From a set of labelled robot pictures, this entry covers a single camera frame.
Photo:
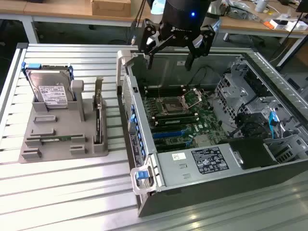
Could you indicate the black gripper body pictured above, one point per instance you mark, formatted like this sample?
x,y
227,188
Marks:
x,y
185,16

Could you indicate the black graphics card with fan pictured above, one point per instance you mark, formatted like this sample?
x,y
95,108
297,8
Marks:
x,y
98,125

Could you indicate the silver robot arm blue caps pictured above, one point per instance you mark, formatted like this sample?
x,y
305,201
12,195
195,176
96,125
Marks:
x,y
157,6

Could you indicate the brown cardboard box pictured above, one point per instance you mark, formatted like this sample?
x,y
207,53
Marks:
x,y
110,8

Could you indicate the black RAM slot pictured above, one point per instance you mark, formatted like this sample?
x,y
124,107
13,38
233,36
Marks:
x,y
168,89
168,92
168,86

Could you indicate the silver socket cover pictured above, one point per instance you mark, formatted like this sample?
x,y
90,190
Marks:
x,y
199,96

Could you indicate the thin metal locking lever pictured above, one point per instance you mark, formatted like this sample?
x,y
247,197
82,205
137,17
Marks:
x,y
159,92

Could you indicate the silver metal disk bay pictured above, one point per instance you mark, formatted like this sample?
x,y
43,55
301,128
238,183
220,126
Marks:
x,y
231,96

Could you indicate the white plastic bottle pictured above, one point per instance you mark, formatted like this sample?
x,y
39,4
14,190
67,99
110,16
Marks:
x,y
261,6

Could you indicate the small white orange box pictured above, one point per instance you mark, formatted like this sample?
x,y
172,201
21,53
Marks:
x,y
276,24

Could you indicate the CPU socket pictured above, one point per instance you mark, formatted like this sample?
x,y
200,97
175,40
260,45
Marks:
x,y
172,106

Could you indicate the green motherboard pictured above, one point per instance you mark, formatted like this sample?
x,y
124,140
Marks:
x,y
207,115

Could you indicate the green RAM stick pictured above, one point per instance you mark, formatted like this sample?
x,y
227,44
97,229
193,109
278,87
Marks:
x,y
178,121
57,138

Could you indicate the white flat box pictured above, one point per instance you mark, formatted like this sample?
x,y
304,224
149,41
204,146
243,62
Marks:
x,y
296,26

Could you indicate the black expansion slot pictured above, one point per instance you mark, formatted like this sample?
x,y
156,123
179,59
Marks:
x,y
168,128
170,145

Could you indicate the silver finned heatsink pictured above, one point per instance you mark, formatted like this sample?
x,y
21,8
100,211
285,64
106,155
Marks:
x,y
203,140

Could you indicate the blue expansion slot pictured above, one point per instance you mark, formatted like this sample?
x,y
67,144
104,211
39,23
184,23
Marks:
x,y
168,134

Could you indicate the black monitor stand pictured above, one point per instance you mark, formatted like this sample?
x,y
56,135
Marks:
x,y
302,6

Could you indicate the silver hard disk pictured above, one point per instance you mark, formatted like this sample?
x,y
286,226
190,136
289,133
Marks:
x,y
48,81

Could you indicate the blue disk caddy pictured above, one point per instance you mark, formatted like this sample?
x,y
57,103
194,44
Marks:
x,y
35,65

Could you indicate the grey printed part rack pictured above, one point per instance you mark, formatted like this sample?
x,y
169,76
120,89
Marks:
x,y
62,125

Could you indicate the grey power supply unit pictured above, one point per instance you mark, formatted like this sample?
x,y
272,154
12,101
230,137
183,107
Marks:
x,y
173,173

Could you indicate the blue release latch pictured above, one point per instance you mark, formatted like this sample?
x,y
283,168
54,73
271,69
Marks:
x,y
140,174

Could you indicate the open black PC case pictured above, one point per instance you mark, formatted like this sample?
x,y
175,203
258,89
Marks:
x,y
216,192

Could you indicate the wooden desk white frame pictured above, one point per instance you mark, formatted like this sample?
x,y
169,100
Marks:
x,y
60,9
245,26

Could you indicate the grey disk bay bracket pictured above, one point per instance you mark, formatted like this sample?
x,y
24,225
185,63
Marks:
x,y
281,151

